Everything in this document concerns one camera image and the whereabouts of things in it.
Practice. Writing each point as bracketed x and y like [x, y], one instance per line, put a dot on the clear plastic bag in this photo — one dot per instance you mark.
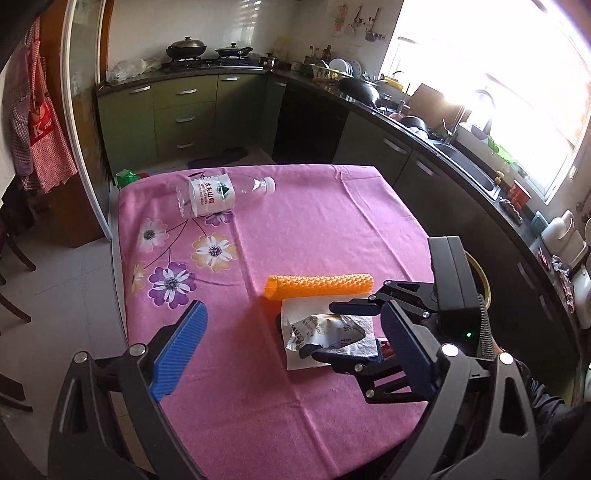
[127, 71]

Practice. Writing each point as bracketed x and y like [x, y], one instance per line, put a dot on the white paper napkin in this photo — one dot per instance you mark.
[295, 309]

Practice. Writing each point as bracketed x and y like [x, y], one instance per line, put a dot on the dish rack with plates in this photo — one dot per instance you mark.
[339, 69]

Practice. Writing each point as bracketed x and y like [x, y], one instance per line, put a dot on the pink floral tablecloth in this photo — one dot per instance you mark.
[277, 230]

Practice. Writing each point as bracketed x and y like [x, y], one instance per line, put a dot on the person's right forearm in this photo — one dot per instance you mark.
[554, 415]

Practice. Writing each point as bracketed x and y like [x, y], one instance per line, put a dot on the hanging wall utensils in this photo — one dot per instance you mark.
[364, 25]

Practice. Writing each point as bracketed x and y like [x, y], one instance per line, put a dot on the teal plastic cup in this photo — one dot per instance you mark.
[538, 224]

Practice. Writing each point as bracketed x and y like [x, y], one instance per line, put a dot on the sliding glass door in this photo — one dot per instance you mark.
[87, 115]

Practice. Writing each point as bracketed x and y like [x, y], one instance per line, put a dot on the black kitchen countertop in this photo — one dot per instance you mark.
[323, 85]

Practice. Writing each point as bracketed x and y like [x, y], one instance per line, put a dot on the dark scrubbing brush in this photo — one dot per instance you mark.
[512, 211]

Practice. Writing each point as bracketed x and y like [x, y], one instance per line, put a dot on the dark wooden chair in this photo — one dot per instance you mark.
[14, 249]

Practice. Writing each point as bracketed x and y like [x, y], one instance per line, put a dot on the yellow soap pump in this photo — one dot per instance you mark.
[499, 177]

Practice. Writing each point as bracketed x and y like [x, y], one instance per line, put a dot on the red checked apron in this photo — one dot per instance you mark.
[46, 138]

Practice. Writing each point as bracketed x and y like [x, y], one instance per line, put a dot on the white plastic jug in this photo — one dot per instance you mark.
[561, 237]

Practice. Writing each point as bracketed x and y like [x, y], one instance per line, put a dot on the bright window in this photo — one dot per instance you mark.
[508, 69]

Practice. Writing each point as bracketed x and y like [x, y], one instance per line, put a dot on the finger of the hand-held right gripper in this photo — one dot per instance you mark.
[355, 304]
[346, 359]

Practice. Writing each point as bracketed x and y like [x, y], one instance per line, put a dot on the dark lower cabinets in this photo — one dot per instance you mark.
[369, 143]

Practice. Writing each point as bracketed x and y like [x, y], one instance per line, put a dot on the purple bowl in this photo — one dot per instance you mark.
[480, 131]

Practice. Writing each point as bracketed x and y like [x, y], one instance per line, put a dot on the green plastic bag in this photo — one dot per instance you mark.
[127, 177]

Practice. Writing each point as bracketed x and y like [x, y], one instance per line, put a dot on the steel sink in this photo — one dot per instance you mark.
[466, 166]

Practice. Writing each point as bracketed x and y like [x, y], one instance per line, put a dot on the red paper cup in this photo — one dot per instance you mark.
[521, 194]

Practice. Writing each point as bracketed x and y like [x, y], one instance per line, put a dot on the gas stove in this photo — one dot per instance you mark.
[212, 62]

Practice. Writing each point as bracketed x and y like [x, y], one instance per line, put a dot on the silver wrapper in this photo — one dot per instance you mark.
[323, 330]

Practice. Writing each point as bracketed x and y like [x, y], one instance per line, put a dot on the gooseneck faucet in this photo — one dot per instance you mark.
[405, 87]

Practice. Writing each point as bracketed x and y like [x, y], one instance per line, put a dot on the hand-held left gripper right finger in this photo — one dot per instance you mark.
[406, 350]

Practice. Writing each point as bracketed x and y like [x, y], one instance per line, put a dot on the chrome sink faucet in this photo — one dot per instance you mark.
[457, 124]

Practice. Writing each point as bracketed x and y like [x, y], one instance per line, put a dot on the black bin with yellow rim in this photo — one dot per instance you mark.
[482, 281]

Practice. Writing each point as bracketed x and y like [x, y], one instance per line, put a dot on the crumpled rag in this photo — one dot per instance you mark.
[563, 281]

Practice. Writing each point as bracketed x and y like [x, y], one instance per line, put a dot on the orange foam net sleeve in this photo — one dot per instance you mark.
[318, 285]

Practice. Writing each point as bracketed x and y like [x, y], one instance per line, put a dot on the purple plaid apron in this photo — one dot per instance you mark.
[21, 138]

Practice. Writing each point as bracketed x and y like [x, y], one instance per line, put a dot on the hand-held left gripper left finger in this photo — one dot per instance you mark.
[178, 350]

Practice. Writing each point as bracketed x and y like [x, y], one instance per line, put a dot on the green lower cabinets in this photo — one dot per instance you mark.
[184, 106]

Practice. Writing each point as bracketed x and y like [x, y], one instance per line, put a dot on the green plastic items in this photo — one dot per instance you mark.
[503, 152]

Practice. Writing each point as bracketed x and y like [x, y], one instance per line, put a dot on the brown cutting board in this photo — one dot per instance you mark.
[434, 99]

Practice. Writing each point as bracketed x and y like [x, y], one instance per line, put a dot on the small steel pot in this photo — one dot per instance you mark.
[268, 60]

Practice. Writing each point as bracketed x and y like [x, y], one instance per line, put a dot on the group of condiment bottles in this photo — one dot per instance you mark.
[318, 54]

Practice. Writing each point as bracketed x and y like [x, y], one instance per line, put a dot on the clear plastic bottle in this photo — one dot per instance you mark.
[207, 196]

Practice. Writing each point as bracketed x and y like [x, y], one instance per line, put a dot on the black pan with lid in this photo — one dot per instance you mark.
[233, 50]

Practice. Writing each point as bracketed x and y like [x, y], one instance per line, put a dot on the black cooking pot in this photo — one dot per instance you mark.
[415, 124]

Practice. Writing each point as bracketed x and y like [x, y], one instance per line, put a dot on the large black wok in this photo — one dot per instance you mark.
[362, 90]

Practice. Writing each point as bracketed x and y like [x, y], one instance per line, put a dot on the black wok with lid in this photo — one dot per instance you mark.
[187, 48]

